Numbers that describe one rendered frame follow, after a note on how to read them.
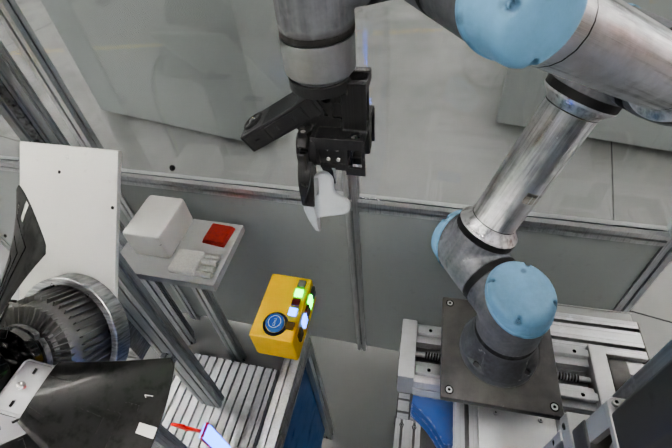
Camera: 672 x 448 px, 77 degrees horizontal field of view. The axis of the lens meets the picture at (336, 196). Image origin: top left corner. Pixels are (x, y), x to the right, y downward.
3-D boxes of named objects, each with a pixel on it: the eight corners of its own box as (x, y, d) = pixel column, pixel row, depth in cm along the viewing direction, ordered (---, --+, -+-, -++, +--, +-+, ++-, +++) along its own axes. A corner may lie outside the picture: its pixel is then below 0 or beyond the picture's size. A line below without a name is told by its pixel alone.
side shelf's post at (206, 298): (238, 355, 199) (178, 246, 140) (246, 356, 199) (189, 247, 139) (235, 363, 197) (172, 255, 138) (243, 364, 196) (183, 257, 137)
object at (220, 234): (214, 224, 142) (213, 220, 140) (235, 229, 140) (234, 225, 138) (202, 242, 137) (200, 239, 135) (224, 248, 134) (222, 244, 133)
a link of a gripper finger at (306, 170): (310, 212, 51) (309, 141, 47) (298, 210, 51) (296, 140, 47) (321, 196, 55) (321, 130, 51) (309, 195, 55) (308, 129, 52)
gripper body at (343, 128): (365, 182, 50) (361, 93, 41) (295, 175, 51) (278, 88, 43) (375, 142, 55) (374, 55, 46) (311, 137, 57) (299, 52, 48)
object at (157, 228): (153, 214, 147) (140, 192, 140) (195, 220, 144) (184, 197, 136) (126, 253, 136) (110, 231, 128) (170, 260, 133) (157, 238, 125)
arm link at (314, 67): (268, 48, 40) (293, 12, 45) (276, 90, 43) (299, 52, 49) (346, 50, 38) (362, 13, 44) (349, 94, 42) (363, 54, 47)
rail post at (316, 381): (324, 427, 175) (298, 340, 119) (334, 429, 174) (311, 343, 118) (322, 437, 172) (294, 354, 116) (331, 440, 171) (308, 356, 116)
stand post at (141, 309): (210, 399, 186) (77, 231, 104) (229, 403, 184) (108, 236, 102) (206, 410, 183) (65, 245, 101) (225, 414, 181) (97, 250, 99)
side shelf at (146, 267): (151, 218, 150) (148, 212, 148) (245, 230, 143) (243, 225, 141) (112, 274, 134) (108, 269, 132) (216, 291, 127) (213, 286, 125)
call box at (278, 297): (279, 295, 108) (272, 272, 101) (317, 302, 106) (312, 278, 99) (258, 355, 97) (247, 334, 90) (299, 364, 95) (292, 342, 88)
